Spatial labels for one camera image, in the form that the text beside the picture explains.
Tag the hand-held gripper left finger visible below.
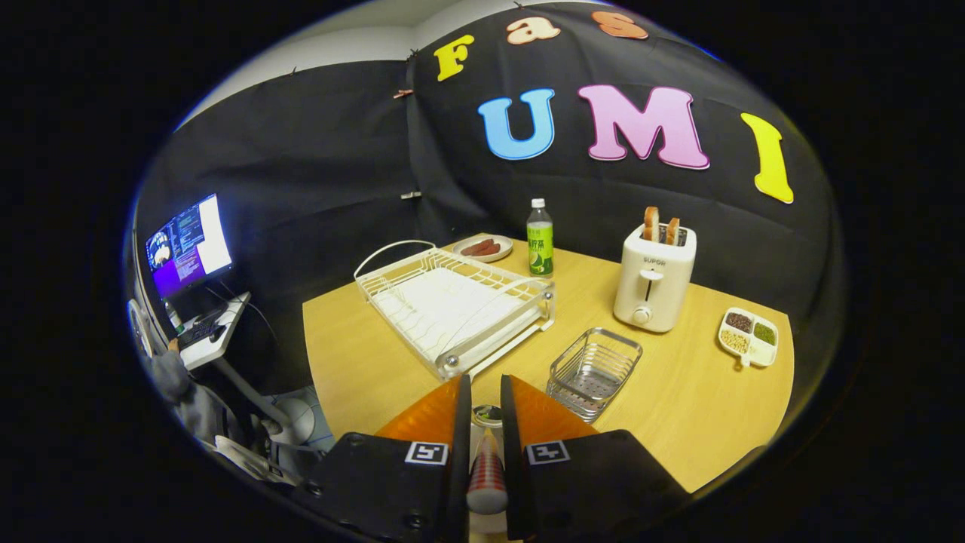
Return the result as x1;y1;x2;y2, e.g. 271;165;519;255
290;374;473;543

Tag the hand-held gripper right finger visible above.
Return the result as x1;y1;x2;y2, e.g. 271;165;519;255
501;374;691;542

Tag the spoon with pink handle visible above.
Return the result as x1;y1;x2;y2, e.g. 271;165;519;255
466;405;510;516

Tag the metal wire basket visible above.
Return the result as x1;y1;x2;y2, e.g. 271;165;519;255
546;327;644;423

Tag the white wire dish rack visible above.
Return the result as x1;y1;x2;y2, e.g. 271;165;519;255
354;240;556;380

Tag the small sausage dish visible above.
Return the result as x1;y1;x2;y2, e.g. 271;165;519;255
453;235;514;263

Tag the white divided snack dish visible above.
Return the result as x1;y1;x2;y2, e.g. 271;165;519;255
717;307;779;370

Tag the green label drink bottle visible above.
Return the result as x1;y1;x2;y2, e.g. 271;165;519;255
526;198;554;278

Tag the white toaster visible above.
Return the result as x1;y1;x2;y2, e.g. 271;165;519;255
613;223;697;333

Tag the white side desk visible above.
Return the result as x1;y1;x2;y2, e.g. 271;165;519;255
177;292;321;446

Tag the black keyboard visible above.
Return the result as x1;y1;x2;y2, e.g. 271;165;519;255
178;305;227;349

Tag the black backdrop cloth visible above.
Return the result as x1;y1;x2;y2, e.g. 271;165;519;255
132;0;849;453

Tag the computer monitor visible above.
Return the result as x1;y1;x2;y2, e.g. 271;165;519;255
145;193;234;300

